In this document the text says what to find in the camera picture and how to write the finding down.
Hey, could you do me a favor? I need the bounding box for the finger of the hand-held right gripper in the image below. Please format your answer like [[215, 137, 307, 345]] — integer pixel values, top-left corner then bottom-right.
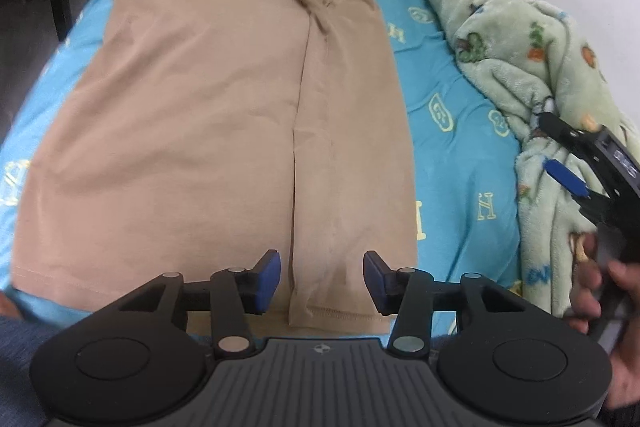
[[538, 113, 603, 154], [544, 158, 617, 222]]

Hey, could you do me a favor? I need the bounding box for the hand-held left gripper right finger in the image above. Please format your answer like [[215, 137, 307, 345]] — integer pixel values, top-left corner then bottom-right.
[[362, 250, 527, 360]]

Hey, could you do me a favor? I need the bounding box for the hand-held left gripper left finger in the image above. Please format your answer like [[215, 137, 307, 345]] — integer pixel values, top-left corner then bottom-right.
[[117, 249, 282, 360]]

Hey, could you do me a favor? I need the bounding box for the tan printed T-shirt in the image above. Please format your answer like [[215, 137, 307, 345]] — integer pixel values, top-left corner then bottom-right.
[[10, 0, 420, 337]]

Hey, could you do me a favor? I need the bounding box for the person's right hand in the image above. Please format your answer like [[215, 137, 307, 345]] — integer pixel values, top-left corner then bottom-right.
[[567, 232, 640, 410]]

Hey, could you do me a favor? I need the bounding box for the green printed fleece blanket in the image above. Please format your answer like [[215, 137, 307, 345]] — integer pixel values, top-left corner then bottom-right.
[[405, 0, 640, 323]]

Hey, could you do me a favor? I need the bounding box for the blue patterned bedsheet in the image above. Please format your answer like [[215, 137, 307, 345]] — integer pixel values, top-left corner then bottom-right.
[[0, 0, 531, 343]]

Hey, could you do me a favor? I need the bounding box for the person's blue jeans leg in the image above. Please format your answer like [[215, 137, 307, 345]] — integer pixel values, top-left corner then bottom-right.
[[0, 314, 66, 427]]

